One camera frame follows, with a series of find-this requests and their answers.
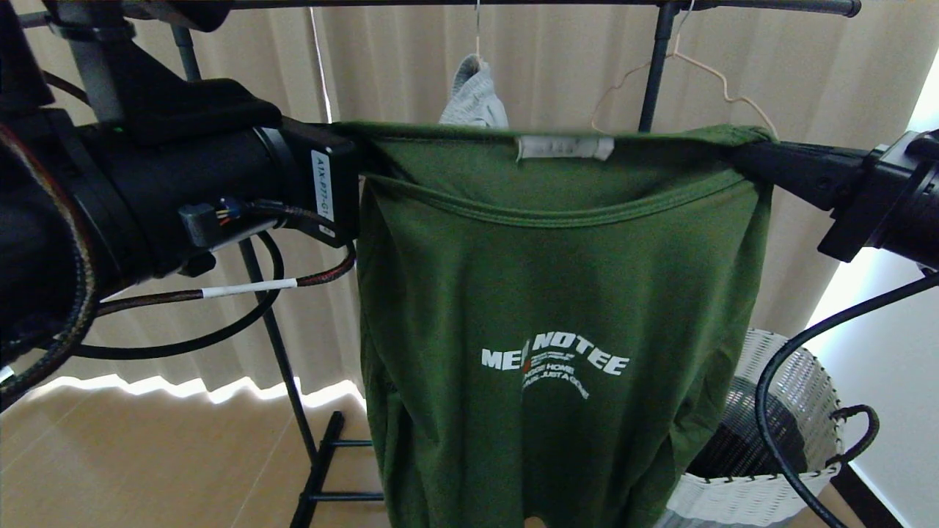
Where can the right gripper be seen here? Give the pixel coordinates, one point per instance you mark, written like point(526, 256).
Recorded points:
point(895, 198)

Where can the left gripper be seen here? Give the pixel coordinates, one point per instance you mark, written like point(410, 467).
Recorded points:
point(220, 176)

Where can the pale grey shorts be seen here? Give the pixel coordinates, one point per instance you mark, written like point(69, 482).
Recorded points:
point(477, 99)

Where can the pink clothes hanger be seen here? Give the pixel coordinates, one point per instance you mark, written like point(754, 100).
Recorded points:
point(477, 37)
point(726, 92)

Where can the green garment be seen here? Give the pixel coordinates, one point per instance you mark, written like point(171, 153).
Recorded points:
point(550, 293)

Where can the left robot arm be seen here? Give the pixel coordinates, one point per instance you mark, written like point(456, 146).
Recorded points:
point(37, 257)

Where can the white laundry basket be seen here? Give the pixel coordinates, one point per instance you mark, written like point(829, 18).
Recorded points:
point(799, 367)

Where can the black clothes rack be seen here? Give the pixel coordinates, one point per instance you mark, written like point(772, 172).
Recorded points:
point(656, 73)

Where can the beige curtain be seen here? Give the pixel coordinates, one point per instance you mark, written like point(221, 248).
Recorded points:
point(550, 59)

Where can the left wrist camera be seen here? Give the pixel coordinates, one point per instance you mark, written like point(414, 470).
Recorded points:
point(183, 110)

